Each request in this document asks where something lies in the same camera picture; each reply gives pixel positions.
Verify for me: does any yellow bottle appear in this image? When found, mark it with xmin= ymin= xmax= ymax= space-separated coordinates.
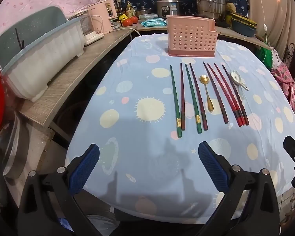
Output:
xmin=125 ymin=2 xmax=136 ymax=19

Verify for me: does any dark red chopstick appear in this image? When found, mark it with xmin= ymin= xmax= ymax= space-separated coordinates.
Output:
xmin=179 ymin=63 xmax=186 ymax=131
xmin=222 ymin=64 xmax=249 ymax=126
xmin=189 ymin=63 xmax=208 ymax=131
xmin=203 ymin=61 xmax=229 ymax=124

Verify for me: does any pink floral cloth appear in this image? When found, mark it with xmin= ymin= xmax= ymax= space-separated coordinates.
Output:
xmin=270 ymin=49 xmax=295 ymax=118

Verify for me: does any black utensil handle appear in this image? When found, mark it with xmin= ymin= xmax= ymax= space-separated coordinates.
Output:
xmin=14 ymin=27 xmax=24 ymax=50

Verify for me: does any green bag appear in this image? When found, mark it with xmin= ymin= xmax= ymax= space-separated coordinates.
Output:
xmin=257 ymin=45 xmax=276 ymax=69

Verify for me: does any clear glass lid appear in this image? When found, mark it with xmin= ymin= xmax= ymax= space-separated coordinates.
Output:
xmin=0 ymin=114 xmax=30 ymax=180

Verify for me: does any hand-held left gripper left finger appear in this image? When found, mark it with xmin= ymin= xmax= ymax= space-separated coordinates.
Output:
xmin=17 ymin=143 xmax=101 ymax=236

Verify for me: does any pink kitchen appliance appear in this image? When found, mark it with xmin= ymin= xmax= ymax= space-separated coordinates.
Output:
xmin=88 ymin=0 xmax=118 ymax=34

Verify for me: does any blue spotted tablecloth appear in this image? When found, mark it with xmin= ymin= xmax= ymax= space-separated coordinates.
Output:
xmin=64 ymin=33 xmax=295 ymax=220

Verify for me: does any gold flower spoon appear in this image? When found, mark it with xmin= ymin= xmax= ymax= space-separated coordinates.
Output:
xmin=199 ymin=75 xmax=214 ymax=113

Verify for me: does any pink perforated utensil basket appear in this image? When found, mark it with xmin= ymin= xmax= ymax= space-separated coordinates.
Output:
xmin=166 ymin=15 xmax=219 ymax=57

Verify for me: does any wooden side counter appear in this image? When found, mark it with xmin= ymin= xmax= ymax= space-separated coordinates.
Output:
xmin=18 ymin=25 xmax=138 ymax=128

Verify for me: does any beige curtain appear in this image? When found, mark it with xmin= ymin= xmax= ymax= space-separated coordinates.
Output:
xmin=246 ymin=0 xmax=295 ymax=62

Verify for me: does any teal perforated tub lid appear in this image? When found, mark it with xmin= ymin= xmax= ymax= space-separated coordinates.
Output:
xmin=0 ymin=6 xmax=68 ymax=69

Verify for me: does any white ceramic spoon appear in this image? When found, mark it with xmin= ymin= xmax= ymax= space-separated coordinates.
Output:
xmin=230 ymin=70 xmax=250 ymax=91

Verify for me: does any clear food container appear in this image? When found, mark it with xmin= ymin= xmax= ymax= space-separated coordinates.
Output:
xmin=139 ymin=13 xmax=159 ymax=22

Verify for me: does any steel rice cooker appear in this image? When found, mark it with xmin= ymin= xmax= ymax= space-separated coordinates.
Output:
xmin=155 ymin=0 xmax=183 ymax=18

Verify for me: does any blue container yellow lid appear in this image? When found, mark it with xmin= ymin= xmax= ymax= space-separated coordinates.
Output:
xmin=232 ymin=13 xmax=257 ymax=37

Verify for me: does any blue wet wipes packet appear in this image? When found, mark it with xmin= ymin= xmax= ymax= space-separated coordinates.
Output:
xmin=141 ymin=18 xmax=168 ymax=27

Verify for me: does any white glass-sided appliance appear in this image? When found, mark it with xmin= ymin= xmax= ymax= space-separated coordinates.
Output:
xmin=69 ymin=10 xmax=104 ymax=46

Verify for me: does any green chopstick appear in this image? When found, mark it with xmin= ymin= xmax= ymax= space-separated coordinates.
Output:
xmin=170 ymin=65 xmax=183 ymax=138
xmin=185 ymin=64 xmax=202 ymax=134

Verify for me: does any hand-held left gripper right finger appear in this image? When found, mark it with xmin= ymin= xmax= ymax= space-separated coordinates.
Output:
xmin=195 ymin=141 xmax=281 ymax=236

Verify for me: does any white ribbed plastic tub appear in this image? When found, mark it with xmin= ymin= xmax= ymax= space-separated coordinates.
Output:
xmin=1 ymin=20 xmax=85 ymax=102

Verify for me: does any steel steamer pot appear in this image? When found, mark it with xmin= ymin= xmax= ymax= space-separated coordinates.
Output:
xmin=195 ymin=0 xmax=227 ymax=21

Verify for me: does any red black-banded chopstick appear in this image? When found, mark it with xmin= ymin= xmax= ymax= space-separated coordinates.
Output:
xmin=213 ymin=63 xmax=246 ymax=126
xmin=207 ymin=63 xmax=244 ymax=127

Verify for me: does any white cable with switch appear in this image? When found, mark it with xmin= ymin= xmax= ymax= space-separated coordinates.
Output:
xmin=254 ymin=0 xmax=272 ymax=62

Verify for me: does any pale back counter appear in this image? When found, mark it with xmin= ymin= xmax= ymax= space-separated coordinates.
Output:
xmin=135 ymin=23 xmax=272 ymax=51

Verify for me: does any white power cord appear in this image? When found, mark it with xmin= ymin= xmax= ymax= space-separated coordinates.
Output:
xmin=124 ymin=28 xmax=142 ymax=37

